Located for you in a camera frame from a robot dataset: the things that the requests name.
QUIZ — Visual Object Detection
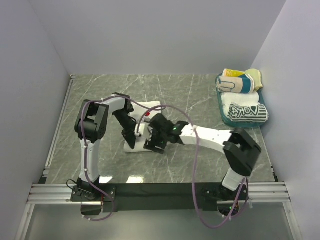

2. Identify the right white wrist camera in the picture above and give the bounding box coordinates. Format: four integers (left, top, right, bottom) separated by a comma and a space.
134, 130, 142, 138

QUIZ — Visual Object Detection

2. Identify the teal tray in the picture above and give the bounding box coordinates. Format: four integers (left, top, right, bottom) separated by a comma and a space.
215, 73, 268, 128

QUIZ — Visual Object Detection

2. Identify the yellow patterned rolled towel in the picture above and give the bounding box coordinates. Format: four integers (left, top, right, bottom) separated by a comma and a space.
222, 68, 246, 78

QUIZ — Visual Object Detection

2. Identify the pale yellow rolled towel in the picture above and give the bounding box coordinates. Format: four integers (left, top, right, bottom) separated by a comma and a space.
245, 68, 263, 91

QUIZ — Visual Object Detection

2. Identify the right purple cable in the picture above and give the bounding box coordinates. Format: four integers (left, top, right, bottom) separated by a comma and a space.
136, 104, 250, 229

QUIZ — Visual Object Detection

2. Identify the beige teal rolled towel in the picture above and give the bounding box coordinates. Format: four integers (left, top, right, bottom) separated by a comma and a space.
216, 75, 255, 94

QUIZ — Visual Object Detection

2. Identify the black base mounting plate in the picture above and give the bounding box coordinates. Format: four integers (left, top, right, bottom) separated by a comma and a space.
70, 182, 248, 216

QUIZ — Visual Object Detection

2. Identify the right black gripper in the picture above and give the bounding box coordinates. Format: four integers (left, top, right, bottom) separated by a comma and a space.
144, 124, 169, 155

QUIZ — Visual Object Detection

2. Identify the white terry towel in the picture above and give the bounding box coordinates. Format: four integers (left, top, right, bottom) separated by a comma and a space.
123, 101, 162, 153

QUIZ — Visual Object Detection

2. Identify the aluminium rail frame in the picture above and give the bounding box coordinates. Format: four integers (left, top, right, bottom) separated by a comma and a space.
17, 74, 303, 240

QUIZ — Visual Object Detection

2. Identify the black white striped rolled towel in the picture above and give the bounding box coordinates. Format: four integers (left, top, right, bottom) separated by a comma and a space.
227, 103, 269, 123

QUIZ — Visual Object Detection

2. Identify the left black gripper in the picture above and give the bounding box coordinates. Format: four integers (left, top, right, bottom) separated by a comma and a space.
113, 109, 138, 149

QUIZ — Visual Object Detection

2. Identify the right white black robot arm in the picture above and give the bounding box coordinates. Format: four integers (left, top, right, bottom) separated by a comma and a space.
140, 113, 262, 200

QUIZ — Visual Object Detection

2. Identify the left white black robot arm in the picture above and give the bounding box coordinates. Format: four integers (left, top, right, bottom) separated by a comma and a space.
72, 92, 137, 201

